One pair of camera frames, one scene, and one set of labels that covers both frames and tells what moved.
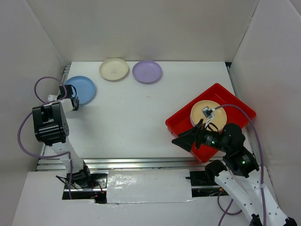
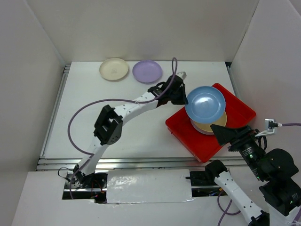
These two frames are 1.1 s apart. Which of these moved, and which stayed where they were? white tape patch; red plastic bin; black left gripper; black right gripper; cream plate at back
Moved: black left gripper; black right gripper
Stayed: cream plate at back; white tape patch; red plastic bin
